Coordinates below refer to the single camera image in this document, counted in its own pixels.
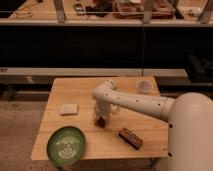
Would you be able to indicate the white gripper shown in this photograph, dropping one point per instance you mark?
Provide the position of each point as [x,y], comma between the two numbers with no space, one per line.
[103,109]

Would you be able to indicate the dark red pepper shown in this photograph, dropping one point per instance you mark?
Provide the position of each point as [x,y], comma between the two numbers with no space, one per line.
[100,122]

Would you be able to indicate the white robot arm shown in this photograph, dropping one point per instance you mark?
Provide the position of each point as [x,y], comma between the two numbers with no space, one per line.
[189,118]

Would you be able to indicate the green ceramic bowl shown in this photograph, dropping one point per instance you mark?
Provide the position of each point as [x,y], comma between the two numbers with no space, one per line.
[66,146]

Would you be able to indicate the wooden table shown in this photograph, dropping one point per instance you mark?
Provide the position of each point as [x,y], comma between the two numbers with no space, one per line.
[101,143]

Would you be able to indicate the brown chocolate bar box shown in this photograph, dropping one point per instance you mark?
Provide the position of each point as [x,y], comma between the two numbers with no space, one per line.
[131,138]

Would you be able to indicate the clear plastic cup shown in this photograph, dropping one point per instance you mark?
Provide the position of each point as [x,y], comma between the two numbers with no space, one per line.
[144,86]

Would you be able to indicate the black device on shelf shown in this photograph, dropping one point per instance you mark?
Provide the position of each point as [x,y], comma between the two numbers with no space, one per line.
[79,9]

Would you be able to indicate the brown tray on shelf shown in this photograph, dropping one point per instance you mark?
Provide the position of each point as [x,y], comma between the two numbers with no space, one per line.
[133,9]

